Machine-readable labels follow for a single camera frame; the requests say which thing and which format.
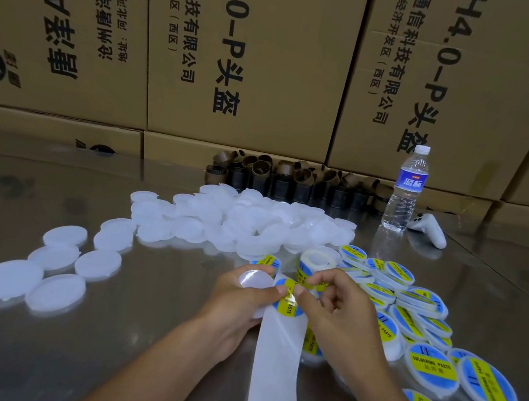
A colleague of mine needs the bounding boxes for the sticker roll with backing strip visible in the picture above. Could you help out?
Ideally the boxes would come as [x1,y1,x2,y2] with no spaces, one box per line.
[246,241,341,401]

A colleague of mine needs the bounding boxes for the row of dark cardboard tubes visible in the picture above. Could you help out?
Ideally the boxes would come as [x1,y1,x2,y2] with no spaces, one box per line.
[203,147,395,215]

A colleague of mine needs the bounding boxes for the white handheld controller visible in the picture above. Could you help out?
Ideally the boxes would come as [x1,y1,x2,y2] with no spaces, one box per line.
[406,211,451,251]

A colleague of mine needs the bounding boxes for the pile of white plastic lids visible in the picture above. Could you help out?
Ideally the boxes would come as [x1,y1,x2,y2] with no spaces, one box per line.
[0,158,362,353]

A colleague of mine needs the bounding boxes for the stack of brown cardboard boxes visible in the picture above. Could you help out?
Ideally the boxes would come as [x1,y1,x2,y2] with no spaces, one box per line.
[0,0,529,227]

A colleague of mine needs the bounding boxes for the person's left hand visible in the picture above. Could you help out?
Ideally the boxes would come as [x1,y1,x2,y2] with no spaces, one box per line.
[189,258,294,372]

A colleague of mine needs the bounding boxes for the person's right hand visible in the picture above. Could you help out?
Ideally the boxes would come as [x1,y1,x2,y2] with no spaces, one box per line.
[281,264,407,396]

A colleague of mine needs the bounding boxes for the person's left forearm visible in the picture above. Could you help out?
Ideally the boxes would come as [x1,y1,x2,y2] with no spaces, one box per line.
[71,310,231,401]

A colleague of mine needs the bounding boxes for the clear plastic water bottle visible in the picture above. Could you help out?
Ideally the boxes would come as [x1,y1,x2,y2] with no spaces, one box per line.
[379,141,434,238]

